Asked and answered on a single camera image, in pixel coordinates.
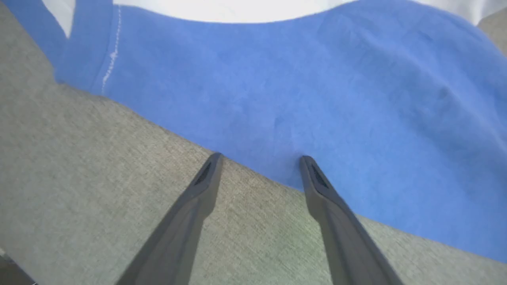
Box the grey fabric sofa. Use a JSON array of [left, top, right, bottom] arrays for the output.
[[0, 0, 507, 285]]

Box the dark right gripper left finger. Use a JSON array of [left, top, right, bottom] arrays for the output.
[[115, 152, 223, 285]]

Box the blue and white t-shirt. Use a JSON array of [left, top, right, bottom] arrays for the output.
[[0, 0, 507, 264]]

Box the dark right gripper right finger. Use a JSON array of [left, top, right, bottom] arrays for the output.
[[299, 155, 404, 285]]

